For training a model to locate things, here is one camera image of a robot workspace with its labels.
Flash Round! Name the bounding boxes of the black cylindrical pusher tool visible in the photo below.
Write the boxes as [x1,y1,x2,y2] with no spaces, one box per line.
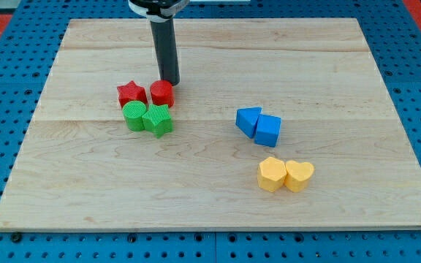
[151,18,180,85]

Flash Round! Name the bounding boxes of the yellow heart block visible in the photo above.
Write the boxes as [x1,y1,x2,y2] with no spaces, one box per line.
[284,160,315,193]

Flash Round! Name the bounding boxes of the wooden board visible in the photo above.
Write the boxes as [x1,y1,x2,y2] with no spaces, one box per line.
[0,18,421,232]

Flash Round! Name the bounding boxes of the red cylinder block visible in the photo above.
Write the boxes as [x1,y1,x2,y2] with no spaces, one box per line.
[150,80,175,107]

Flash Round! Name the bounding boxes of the blue triangle block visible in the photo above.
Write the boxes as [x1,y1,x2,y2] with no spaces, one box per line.
[235,107,262,139]

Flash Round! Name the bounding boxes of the yellow hexagon block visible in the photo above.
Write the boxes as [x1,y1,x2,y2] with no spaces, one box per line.
[257,157,287,192]

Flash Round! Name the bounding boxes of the red star block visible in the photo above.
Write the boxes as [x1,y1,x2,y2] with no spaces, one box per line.
[117,81,148,107]

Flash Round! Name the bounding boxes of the green star block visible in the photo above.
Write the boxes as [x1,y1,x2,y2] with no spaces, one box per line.
[142,104,173,138]

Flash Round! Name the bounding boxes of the green cylinder block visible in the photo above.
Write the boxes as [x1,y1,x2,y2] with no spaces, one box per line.
[122,100,147,132]

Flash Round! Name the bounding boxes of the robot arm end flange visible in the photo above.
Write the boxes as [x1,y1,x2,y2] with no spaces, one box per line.
[128,0,190,23]

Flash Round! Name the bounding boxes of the blue cube block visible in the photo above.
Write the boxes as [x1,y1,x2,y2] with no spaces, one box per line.
[254,114,281,147]

